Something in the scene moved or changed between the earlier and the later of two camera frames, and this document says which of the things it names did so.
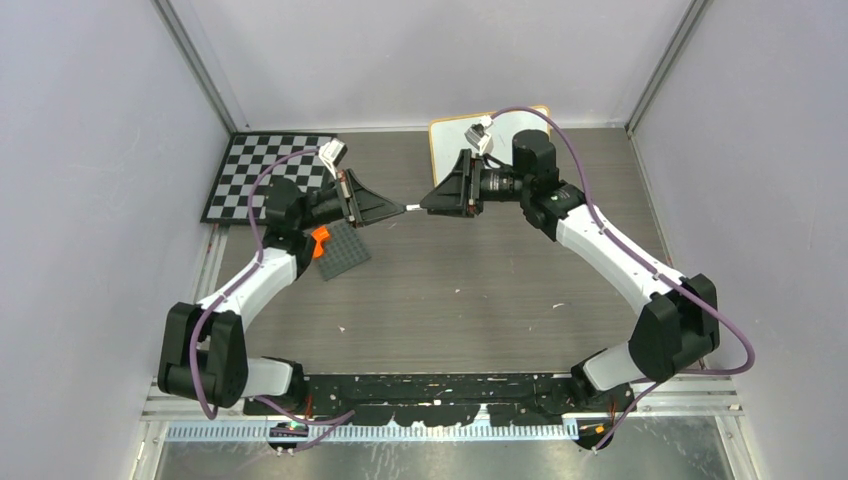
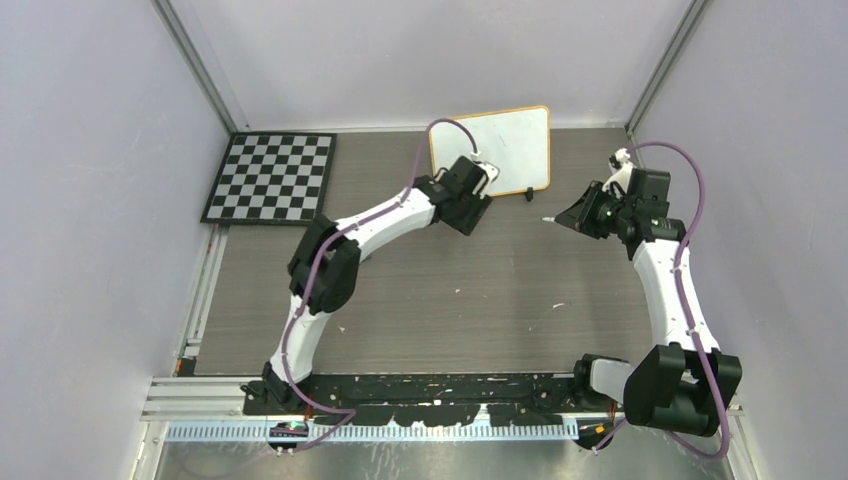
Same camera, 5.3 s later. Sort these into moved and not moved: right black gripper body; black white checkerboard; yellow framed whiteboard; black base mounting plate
Moved: right black gripper body
Not moved: black white checkerboard; yellow framed whiteboard; black base mounting plate
